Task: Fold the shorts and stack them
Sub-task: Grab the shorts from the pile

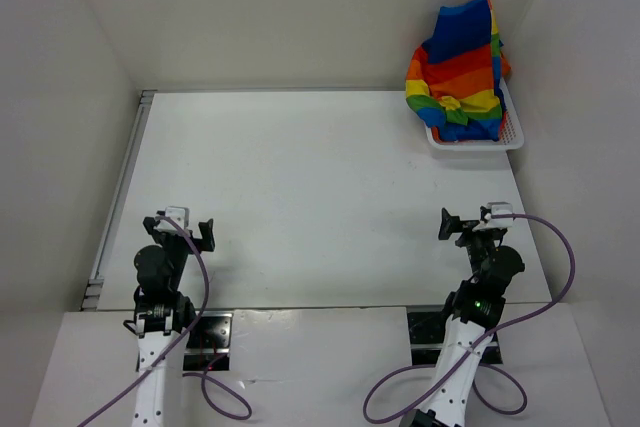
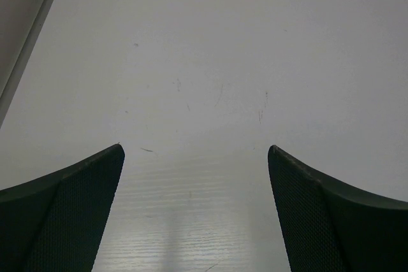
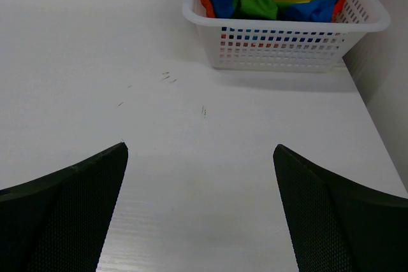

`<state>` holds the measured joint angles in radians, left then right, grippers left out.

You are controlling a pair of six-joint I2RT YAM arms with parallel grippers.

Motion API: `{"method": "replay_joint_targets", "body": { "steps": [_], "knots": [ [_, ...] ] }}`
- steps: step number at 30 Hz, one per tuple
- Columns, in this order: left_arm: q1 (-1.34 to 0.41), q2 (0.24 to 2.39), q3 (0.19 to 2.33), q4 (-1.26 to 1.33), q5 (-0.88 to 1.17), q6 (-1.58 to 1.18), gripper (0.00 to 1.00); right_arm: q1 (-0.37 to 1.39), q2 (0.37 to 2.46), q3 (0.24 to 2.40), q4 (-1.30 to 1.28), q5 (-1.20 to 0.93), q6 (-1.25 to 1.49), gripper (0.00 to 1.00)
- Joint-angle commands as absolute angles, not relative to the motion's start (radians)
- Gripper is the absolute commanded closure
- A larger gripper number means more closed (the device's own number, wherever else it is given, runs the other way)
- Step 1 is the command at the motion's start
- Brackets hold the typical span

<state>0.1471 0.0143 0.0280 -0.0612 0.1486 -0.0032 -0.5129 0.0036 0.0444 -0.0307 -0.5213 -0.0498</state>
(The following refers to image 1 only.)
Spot rainbow striped shorts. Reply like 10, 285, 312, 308
405, 0, 511, 143

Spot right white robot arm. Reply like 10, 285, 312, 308
401, 202, 525, 426

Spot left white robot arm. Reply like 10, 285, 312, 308
132, 207, 215, 426

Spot white plastic basket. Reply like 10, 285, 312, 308
425, 78, 525, 152

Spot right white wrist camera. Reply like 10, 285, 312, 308
481, 202, 514, 229

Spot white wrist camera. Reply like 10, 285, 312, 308
481, 202, 514, 229
158, 206, 190, 230

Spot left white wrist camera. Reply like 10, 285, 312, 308
158, 206, 190, 230

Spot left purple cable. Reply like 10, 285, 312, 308
74, 215, 253, 427

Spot purple cable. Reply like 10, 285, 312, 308
74, 215, 253, 427
362, 213, 577, 424

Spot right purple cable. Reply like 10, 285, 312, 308
362, 213, 577, 424

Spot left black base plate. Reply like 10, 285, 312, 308
183, 311, 233, 372

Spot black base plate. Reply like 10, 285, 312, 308
183, 311, 233, 372
406, 307, 503, 367

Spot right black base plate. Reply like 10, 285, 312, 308
406, 307, 503, 367

